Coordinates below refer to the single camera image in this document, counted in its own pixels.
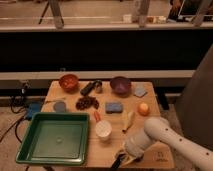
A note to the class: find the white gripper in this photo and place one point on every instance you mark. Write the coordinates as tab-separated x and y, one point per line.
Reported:
133	147

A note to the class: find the white cup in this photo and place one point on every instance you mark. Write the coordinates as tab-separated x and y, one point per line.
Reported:
103	130

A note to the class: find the yellow banana toy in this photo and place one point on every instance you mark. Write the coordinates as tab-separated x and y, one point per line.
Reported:
127	118

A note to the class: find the blue sponge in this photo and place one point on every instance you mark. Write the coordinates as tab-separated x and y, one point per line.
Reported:
113	107

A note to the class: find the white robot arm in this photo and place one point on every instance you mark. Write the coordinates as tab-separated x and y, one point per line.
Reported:
158	129

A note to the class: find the black rectangular brush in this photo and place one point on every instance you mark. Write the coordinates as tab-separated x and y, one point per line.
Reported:
87	89

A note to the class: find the orange carrot toy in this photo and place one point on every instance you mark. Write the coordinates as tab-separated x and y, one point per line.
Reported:
97	116

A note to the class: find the wooden table board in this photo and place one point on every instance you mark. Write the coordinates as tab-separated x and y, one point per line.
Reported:
102	154

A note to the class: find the orange ball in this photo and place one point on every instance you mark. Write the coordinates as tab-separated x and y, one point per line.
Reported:
143	109

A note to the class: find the dark red grapes bunch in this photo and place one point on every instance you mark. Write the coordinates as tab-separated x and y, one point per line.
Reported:
87	102

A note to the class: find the green plastic tray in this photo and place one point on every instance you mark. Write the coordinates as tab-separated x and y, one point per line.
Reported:
55	139

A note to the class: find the light blue cloth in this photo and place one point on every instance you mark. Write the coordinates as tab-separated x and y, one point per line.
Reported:
140	91

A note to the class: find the purple bowl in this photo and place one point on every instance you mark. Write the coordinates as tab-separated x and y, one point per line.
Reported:
120	85

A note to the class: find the grey round lid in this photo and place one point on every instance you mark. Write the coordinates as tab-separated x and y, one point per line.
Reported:
60	106

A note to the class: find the small metal cup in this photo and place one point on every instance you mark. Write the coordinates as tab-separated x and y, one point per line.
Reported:
98	86

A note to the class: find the orange bowl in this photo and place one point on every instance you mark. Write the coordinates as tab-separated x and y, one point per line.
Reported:
69	82

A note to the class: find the blue box on floor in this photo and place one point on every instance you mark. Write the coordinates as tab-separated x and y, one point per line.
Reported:
32	109

